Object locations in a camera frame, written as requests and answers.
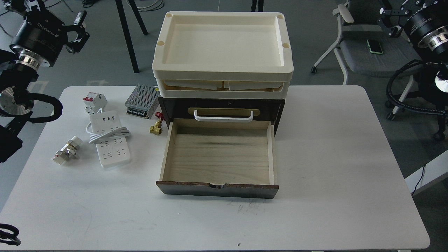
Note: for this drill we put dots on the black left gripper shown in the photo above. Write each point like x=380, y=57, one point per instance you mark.
x=42, y=35

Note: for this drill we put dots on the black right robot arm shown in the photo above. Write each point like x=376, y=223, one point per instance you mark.
x=433, y=84

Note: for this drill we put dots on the white side table edge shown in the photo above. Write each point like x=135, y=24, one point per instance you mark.
x=431, y=173

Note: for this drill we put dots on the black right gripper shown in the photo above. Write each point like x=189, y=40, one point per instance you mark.
x=424, y=22

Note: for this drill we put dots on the grey office chair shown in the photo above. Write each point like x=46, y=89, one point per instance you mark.
x=406, y=44

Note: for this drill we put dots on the open wooden drawer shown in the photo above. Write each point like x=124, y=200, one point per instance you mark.
x=220, y=159

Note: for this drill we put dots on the silver mesh power supply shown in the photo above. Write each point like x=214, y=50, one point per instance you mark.
x=143, y=101

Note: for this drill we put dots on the cream plastic tray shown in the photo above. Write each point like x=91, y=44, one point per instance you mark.
x=223, y=46
x=175, y=88

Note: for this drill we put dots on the green smartphone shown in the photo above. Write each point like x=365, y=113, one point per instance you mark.
x=374, y=47

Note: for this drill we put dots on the cream plastic tray top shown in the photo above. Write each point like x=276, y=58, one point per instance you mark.
x=223, y=46

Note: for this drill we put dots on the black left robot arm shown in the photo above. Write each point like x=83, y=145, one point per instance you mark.
x=17, y=72

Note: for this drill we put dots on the white circuit breaker red switch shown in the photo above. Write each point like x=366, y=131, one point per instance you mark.
x=94, y=102

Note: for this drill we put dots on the cream plastic tray lower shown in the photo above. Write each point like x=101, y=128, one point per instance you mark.
x=175, y=88

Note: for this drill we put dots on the white drawer handle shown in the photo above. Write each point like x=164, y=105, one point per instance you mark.
x=223, y=119

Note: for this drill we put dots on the brass valve red handle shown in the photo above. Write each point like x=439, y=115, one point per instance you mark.
x=156, y=129

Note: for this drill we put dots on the white power strip with cable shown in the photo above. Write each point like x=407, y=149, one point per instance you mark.
x=108, y=135

